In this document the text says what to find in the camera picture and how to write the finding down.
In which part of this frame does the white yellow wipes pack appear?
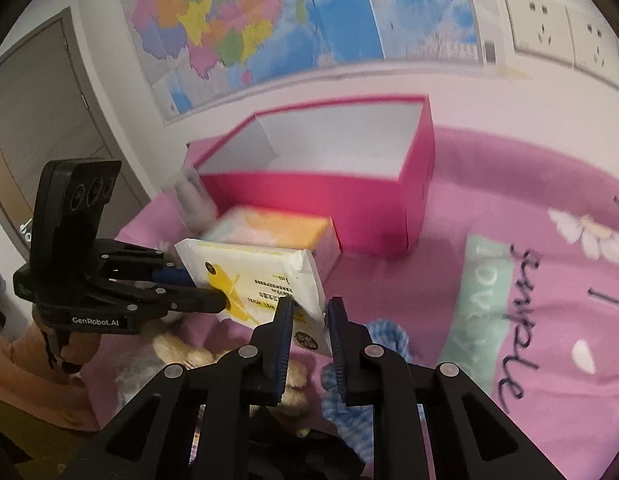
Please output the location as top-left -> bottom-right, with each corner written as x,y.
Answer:
175,238 -> 331,356

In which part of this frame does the beige teddy bear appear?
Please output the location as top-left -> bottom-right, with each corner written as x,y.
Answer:
139,316 -> 316,438

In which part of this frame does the blue gingham cloth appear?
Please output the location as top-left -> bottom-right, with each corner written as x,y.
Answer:
320,320 -> 413,465

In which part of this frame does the orange sleeve forearm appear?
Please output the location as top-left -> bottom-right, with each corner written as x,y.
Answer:
0,325 -> 99,431

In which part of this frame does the left hand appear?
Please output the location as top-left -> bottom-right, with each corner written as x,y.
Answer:
32,304 -> 101,376

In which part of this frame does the white spray bottle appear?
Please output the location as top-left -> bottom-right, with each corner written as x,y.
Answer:
162,167 -> 218,236

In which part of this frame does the pastel tissue pack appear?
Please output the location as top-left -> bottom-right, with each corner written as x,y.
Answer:
201,206 -> 341,282

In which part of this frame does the pink floral bedsheet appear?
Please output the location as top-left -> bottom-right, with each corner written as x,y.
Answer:
82,123 -> 619,480

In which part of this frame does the grey wooden door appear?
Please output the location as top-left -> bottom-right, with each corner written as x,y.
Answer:
0,9 -> 125,257

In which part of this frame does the pink cardboard box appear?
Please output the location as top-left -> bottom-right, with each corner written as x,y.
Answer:
186,94 -> 435,258

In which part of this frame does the silver door handle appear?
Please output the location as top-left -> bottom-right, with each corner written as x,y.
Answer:
19,218 -> 33,244

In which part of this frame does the colourful wall map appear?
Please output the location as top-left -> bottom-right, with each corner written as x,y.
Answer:
121,0 -> 486,122

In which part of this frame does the white wall socket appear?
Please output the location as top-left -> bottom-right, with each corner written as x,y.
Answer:
567,8 -> 619,89
505,0 -> 574,66

